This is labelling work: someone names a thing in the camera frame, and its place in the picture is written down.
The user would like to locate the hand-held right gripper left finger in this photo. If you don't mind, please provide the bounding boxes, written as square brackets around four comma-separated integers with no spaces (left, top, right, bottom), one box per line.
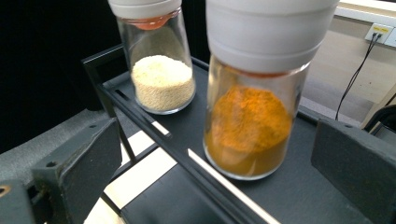
[31,118,123,224]

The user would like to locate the black folding chair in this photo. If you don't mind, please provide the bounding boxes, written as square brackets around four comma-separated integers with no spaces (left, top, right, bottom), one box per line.
[362,104,396,134]

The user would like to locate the orange powder glass jar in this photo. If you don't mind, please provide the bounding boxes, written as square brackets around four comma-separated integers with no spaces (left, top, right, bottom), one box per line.
[203,0,341,181]

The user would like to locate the white wall socket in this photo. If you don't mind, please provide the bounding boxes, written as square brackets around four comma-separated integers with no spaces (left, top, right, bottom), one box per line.
[364,22,394,45]

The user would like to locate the black two-tier metal rack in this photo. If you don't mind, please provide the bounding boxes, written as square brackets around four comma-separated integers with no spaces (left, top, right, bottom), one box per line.
[81,43,396,224]

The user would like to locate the black wall power cable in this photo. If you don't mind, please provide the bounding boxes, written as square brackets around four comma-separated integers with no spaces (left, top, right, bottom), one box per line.
[334,32,383,121]

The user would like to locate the pale granules glass jar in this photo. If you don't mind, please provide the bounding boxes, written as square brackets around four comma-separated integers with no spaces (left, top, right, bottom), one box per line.
[106,0,197,116]

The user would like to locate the black curtain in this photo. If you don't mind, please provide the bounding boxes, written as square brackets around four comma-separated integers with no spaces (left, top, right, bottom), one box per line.
[0,0,213,155]

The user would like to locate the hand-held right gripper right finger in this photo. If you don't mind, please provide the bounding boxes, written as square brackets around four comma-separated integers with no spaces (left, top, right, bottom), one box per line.
[310,118,396,224]

